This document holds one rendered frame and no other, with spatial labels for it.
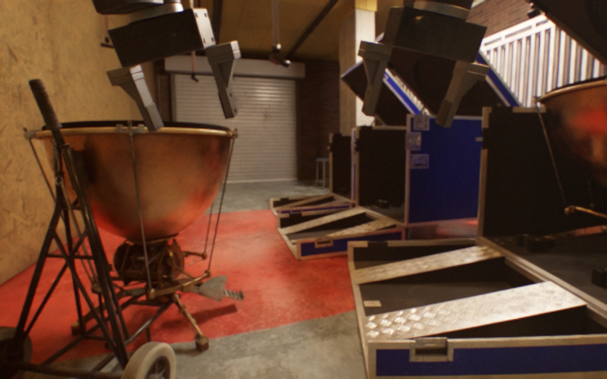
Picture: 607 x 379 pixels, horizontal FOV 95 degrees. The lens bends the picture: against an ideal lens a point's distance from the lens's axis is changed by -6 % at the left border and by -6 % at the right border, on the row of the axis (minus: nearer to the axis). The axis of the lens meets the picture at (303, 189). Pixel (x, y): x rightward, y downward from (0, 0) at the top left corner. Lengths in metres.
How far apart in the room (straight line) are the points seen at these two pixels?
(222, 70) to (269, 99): 7.51
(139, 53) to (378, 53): 0.33
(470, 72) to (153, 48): 0.46
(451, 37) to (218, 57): 0.32
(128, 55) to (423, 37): 0.41
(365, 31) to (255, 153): 4.00
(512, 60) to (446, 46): 3.81
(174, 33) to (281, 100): 7.61
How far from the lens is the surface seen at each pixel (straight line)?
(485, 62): 2.71
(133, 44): 0.50
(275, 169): 7.88
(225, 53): 0.46
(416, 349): 1.05
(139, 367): 0.91
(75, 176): 1.01
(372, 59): 0.46
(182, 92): 7.87
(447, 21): 0.49
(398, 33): 0.46
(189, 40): 0.46
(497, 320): 1.29
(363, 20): 5.52
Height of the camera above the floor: 0.69
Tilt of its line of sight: 7 degrees down
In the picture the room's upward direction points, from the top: 1 degrees counter-clockwise
